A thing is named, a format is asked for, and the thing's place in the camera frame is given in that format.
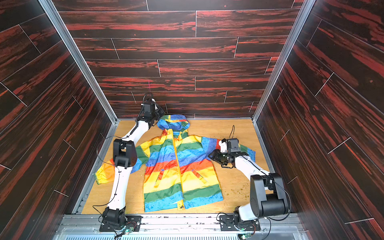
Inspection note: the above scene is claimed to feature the aluminium corner post left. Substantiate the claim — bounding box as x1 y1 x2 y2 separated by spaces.
38 0 118 125

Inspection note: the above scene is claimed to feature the rainbow striped hooded jacket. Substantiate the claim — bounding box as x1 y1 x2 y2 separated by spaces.
94 114 257 213

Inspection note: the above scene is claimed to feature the aluminium front frame rail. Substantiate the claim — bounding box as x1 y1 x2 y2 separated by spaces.
53 214 310 240

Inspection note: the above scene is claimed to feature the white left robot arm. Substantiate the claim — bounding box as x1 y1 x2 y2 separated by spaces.
100 108 165 233

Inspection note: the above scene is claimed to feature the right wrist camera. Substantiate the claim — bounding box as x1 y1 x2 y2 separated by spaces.
219 139 241 154

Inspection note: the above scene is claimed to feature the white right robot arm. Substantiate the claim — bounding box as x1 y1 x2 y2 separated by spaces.
209 150 291 227

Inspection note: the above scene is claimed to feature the aluminium corner post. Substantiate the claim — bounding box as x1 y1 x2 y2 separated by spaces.
38 0 118 125
253 0 316 127

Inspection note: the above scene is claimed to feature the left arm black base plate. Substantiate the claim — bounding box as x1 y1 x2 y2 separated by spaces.
99 215 143 234

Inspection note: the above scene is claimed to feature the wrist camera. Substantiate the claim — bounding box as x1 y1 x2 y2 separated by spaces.
138 103 160 121
219 139 241 154

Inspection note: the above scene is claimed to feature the aluminium corner post right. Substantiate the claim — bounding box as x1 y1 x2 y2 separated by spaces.
253 0 316 127

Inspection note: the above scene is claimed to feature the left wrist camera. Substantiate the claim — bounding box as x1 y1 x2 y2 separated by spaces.
138 103 160 121

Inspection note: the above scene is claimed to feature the aluminium left floor rail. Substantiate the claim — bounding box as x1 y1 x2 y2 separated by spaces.
71 120 120 215

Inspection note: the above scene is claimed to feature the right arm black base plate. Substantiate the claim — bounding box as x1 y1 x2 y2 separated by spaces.
216 213 261 232

